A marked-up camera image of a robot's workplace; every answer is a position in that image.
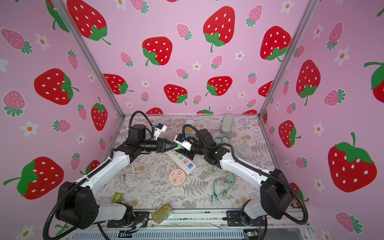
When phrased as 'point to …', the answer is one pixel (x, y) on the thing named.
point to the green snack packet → (117, 197)
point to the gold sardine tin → (162, 213)
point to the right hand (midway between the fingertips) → (177, 145)
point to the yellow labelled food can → (190, 122)
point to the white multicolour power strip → (187, 164)
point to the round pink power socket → (177, 177)
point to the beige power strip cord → (146, 170)
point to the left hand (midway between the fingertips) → (175, 147)
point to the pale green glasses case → (227, 123)
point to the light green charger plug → (179, 147)
